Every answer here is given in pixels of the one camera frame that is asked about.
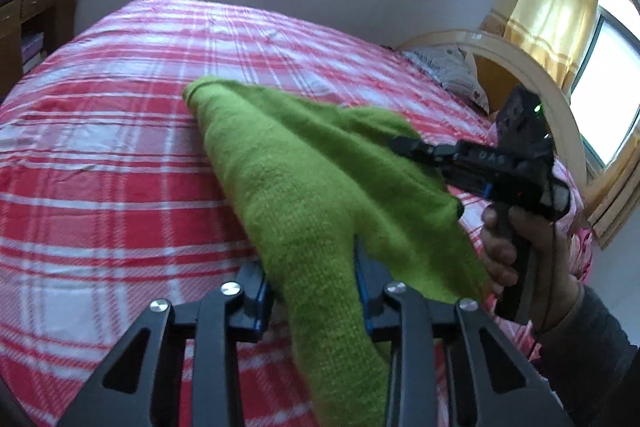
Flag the green orange striped knit sweater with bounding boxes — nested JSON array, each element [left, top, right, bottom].
[[183, 78, 485, 426]]

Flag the grey sleeved right forearm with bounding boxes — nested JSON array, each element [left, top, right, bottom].
[[534, 286, 639, 426]]

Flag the person's right hand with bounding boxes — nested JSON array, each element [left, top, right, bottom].
[[479, 204, 584, 333]]

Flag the beige wooden headboard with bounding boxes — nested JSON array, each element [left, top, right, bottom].
[[397, 29, 588, 190]]

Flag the side window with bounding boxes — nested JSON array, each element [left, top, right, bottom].
[[570, 0, 639, 172]]

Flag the grey patterned pillow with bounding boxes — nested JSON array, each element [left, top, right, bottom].
[[401, 46, 490, 115]]

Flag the red pink plaid bedspread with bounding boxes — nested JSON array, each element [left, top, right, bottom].
[[0, 0, 597, 427]]

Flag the books in desk shelf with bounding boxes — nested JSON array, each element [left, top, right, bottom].
[[21, 32, 47, 75]]

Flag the dark wooden desk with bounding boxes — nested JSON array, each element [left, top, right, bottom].
[[1, 0, 78, 100]]

